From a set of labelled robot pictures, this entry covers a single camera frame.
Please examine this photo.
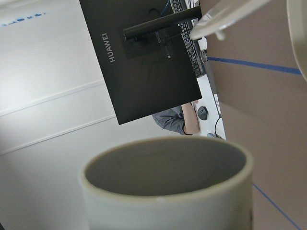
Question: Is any seated person grey shirt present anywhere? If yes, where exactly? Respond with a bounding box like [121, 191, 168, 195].
[152, 102, 200, 135]

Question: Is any black Huawei monitor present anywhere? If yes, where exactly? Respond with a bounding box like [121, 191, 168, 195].
[80, 0, 201, 124]

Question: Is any cream plastic basket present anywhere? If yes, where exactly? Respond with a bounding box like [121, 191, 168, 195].
[286, 0, 307, 80]

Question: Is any aluminium corner post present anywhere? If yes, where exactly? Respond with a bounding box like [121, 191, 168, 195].
[190, 0, 269, 41]

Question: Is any black keyboard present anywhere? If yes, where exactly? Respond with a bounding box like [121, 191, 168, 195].
[170, 0, 206, 78]

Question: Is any white HOME mug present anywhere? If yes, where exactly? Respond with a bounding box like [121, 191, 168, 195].
[79, 136, 254, 230]

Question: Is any black computer mouse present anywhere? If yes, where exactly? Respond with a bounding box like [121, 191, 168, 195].
[197, 106, 209, 121]

